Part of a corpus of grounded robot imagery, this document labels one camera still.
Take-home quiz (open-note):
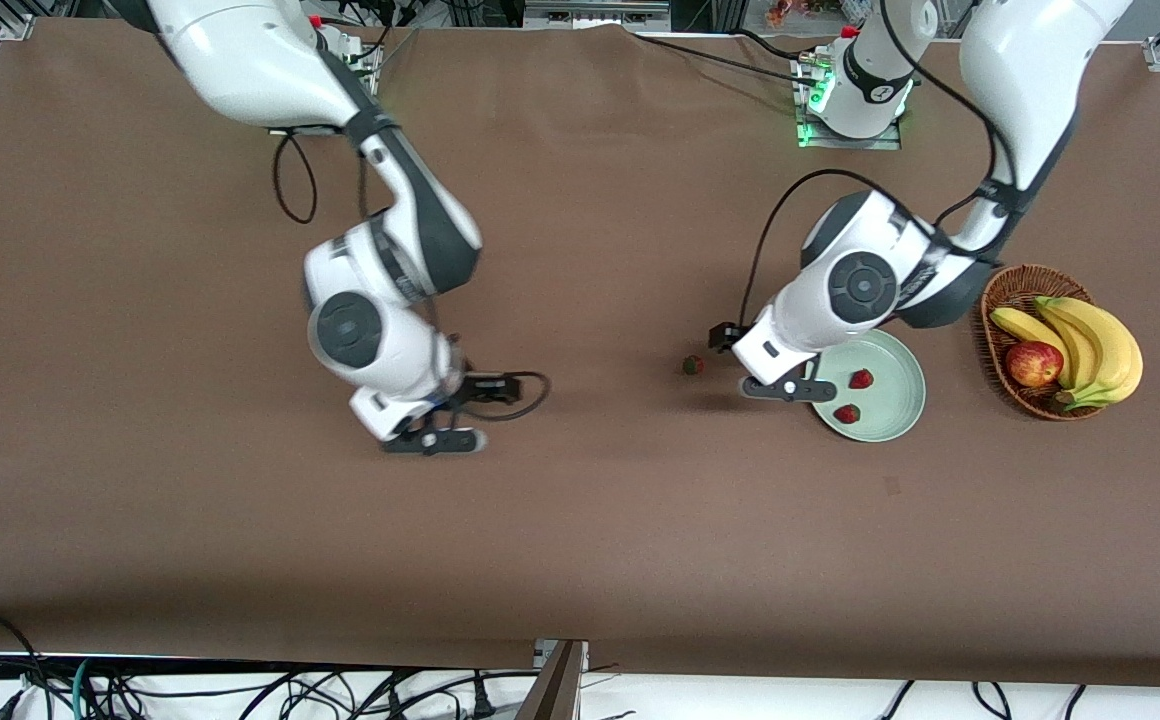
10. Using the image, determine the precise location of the pale green round plate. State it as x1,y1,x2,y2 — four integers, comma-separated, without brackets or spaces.
808,330,927,444

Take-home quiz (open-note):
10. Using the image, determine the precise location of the brown table cover sheet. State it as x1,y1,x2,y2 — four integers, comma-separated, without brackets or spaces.
0,18,1160,691

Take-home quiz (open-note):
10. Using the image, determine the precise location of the brown wicker basket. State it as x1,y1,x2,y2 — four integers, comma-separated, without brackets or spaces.
980,264,1111,422

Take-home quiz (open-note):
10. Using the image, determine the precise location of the yellow banana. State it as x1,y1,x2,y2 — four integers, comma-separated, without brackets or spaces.
1033,296,1106,393
1050,297,1144,412
989,306,1076,391

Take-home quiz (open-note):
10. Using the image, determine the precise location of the red apple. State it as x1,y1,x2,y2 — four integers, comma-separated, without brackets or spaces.
1004,341,1065,389

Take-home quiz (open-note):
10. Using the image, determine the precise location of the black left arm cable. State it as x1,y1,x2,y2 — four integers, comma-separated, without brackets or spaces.
738,0,1016,323

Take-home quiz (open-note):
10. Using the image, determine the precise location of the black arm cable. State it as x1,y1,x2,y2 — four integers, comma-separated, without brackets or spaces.
273,130,551,423
738,0,1016,323

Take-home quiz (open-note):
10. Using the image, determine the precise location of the long black cable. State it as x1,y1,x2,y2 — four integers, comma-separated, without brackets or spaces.
630,33,821,83

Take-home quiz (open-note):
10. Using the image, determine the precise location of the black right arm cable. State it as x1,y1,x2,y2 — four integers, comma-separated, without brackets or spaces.
273,130,551,423

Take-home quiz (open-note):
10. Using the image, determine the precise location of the short black cable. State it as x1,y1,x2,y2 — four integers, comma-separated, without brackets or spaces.
730,28,817,61

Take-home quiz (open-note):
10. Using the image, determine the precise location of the aluminium frame post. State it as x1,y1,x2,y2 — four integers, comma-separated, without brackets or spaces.
515,640,589,720

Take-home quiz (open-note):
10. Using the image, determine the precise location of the grey metal rail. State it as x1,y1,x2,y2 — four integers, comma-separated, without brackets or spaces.
523,0,673,31

